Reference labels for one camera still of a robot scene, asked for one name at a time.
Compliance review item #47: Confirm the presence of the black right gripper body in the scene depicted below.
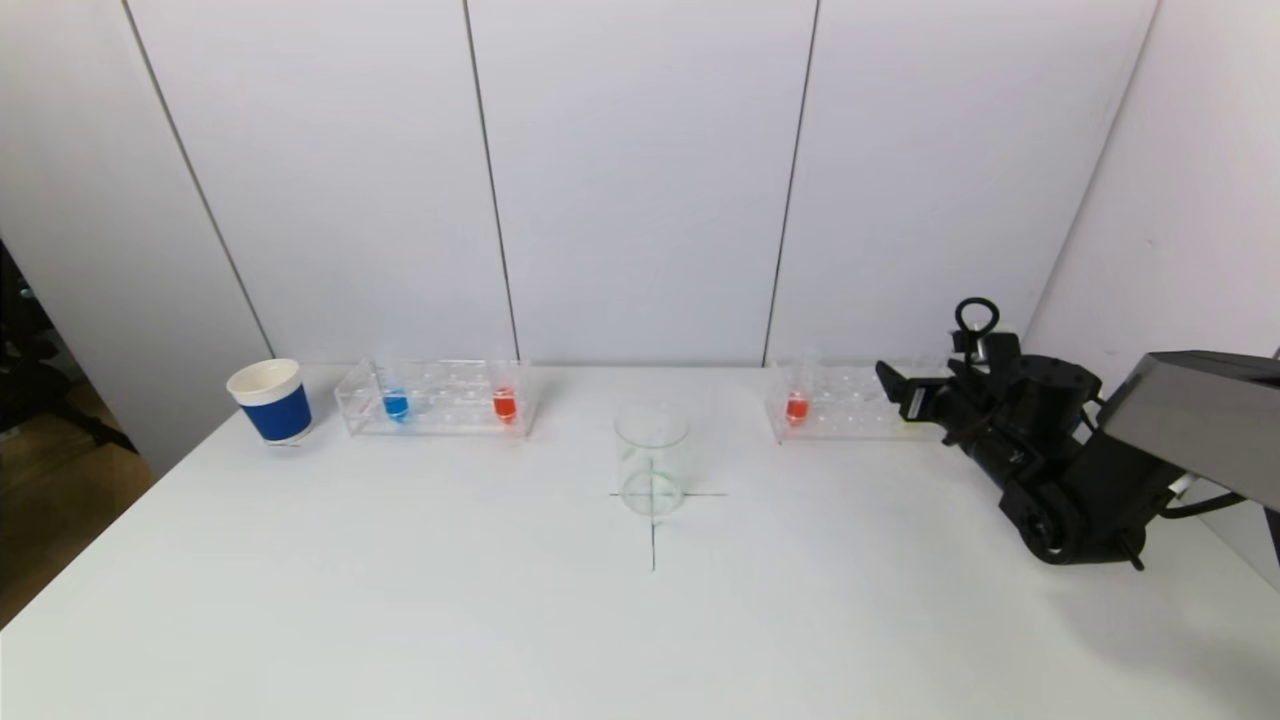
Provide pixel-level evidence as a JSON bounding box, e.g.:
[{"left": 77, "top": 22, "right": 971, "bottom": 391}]
[{"left": 897, "top": 376, "right": 982, "bottom": 432}]

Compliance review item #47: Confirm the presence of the clear acrylic test tube rack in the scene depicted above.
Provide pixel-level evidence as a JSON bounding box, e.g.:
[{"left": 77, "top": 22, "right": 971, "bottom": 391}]
[
  {"left": 335, "top": 360, "right": 536, "bottom": 439},
  {"left": 765, "top": 362, "right": 951, "bottom": 446}
]

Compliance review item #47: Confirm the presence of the test tube with red liquid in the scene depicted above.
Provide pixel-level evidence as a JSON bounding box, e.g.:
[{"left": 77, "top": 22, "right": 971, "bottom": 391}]
[
  {"left": 490, "top": 350, "right": 521, "bottom": 426},
  {"left": 785, "top": 348, "right": 821, "bottom": 428}
]

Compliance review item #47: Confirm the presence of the clear glass beaker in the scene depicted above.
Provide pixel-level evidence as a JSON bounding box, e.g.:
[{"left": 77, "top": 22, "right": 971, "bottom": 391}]
[{"left": 614, "top": 403, "right": 691, "bottom": 519}]

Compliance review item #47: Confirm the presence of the test tube with blue liquid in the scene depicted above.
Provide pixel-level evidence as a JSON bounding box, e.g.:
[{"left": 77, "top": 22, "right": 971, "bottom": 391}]
[{"left": 378, "top": 350, "right": 413, "bottom": 424}]

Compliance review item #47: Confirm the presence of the blue and white paper cup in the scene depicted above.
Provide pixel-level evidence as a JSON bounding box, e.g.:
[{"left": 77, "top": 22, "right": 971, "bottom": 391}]
[{"left": 226, "top": 359, "right": 315, "bottom": 446}]

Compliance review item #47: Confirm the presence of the black office chair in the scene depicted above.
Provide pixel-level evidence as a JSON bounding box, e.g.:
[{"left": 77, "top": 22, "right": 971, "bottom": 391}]
[{"left": 0, "top": 235, "right": 141, "bottom": 461}]

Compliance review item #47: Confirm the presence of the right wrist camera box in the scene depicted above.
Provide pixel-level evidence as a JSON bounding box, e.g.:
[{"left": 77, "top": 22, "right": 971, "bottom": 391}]
[{"left": 950, "top": 330, "right": 1023, "bottom": 376}]

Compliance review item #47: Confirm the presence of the black looped camera cable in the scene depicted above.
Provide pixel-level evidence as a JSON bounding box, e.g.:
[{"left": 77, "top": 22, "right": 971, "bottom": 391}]
[{"left": 955, "top": 297, "right": 1001, "bottom": 341}]

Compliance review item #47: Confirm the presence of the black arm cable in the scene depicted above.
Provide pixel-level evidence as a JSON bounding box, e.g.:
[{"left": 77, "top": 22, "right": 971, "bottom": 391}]
[{"left": 1160, "top": 488, "right": 1246, "bottom": 521}]

